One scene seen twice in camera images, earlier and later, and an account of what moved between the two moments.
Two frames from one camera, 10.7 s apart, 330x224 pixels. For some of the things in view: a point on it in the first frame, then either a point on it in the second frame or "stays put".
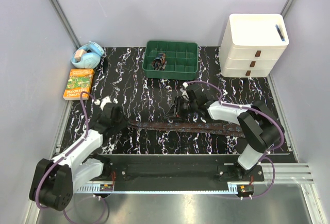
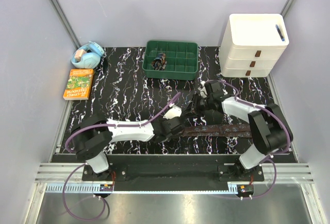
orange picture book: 79,80 stays put
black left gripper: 124,121 -> 163,120
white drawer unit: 251,45 stays put
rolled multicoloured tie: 159,63 stays put
